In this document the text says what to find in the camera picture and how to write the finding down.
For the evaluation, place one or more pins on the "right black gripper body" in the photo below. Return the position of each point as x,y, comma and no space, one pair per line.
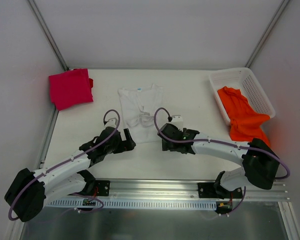
165,138

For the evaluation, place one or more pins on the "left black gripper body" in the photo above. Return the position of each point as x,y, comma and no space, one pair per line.
126,139

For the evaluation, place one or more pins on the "white t-shirt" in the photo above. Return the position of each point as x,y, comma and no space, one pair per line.
138,106

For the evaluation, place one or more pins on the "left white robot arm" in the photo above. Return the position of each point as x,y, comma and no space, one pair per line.
31,191

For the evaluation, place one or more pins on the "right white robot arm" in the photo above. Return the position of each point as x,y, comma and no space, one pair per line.
258,164

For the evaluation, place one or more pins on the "folded magenta t-shirt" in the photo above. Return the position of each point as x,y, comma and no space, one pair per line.
70,88

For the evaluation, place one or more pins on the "orange t-shirt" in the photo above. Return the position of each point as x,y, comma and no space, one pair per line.
245,123

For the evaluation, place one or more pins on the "white plastic basket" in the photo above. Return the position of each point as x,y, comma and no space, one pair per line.
242,79

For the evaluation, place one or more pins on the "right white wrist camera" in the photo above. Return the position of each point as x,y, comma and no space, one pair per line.
177,121

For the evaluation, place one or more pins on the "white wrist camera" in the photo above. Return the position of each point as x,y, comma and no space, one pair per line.
112,123
177,121

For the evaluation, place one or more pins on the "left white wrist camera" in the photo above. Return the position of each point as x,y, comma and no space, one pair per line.
112,123

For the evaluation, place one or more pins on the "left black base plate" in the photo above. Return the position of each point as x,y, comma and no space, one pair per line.
96,188

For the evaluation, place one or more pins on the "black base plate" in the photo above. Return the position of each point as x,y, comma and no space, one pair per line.
96,188
207,190

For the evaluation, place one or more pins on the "aluminium mounting rail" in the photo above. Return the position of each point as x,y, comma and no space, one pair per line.
185,190

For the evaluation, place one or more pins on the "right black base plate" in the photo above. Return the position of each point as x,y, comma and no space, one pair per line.
207,190

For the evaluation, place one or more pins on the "white slotted cable duct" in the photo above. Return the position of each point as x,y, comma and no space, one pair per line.
144,204

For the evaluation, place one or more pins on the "left metal frame post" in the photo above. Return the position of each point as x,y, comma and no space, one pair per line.
47,33

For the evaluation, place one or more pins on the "metal frame post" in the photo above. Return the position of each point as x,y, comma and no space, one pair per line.
267,32
47,33

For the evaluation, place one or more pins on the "right metal frame post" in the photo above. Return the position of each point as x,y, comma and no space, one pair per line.
267,32

